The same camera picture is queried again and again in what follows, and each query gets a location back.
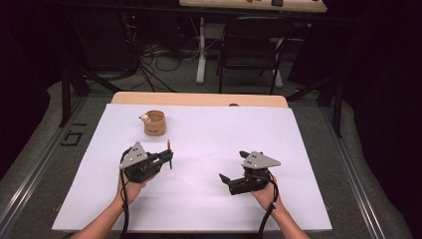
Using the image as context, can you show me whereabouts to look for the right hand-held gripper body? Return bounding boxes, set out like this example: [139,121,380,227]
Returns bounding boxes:
[228,150,282,196]

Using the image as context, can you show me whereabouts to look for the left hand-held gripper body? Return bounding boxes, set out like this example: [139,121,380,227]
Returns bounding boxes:
[118,141,164,184]

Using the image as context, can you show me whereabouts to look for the tan pen holder cup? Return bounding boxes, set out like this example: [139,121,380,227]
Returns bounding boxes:
[138,110,167,136]

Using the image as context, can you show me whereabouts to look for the person's left hand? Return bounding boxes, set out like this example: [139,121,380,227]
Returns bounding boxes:
[115,170,155,206]

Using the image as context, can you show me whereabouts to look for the person's right hand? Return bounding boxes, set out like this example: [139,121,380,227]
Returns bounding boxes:
[250,174,283,213]

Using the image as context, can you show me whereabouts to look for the white board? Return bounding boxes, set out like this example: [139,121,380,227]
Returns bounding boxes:
[51,103,333,233]

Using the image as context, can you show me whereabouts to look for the wooden table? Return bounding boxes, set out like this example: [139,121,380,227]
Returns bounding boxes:
[109,92,289,109]

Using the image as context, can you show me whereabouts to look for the white desk leg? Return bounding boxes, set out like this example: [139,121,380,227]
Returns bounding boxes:
[273,36,284,89]
[195,16,207,85]

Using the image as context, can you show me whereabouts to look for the black folding chair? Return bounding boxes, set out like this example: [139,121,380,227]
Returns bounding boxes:
[216,15,293,96]

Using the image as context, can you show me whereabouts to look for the dark equipment stack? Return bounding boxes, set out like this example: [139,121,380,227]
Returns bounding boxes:
[119,12,143,73]

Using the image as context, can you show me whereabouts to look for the light wooden desk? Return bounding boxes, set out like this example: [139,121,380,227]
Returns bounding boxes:
[178,0,328,14]

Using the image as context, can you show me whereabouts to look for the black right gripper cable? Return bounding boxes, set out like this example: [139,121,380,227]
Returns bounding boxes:
[257,170,281,239]

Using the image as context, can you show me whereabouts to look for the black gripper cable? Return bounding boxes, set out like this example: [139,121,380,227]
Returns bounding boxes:
[257,170,281,239]
[118,147,133,239]

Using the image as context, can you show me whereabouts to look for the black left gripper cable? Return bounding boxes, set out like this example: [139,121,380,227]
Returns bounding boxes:
[118,147,133,239]

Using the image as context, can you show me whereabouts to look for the bundle of floor cables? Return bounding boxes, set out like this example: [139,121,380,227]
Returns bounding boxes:
[130,43,200,94]

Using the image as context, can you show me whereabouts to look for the aluminium floor rail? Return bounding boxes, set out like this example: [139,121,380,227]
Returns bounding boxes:
[319,106,387,239]
[0,96,89,233]

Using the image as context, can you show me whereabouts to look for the black metal frame stand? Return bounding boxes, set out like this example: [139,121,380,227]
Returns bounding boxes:
[59,63,123,128]
[287,76,343,138]

